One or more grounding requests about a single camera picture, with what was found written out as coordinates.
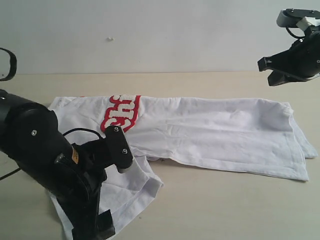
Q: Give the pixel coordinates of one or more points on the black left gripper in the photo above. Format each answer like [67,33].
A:
[80,171]

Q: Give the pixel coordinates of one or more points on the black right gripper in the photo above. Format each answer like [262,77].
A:
[295,65]

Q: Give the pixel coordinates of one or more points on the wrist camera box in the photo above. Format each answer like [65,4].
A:
[118,148]
[290,17]

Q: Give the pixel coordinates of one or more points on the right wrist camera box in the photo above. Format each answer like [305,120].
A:
[290,17]

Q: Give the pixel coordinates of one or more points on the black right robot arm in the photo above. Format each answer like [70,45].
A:
[318,25]

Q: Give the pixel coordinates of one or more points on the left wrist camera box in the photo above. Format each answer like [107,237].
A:
[118,148]

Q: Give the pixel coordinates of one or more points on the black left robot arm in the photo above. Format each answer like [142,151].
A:
[29,134]

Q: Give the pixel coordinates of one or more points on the white t-shirt red lettering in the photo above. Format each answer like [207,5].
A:
[247,135]

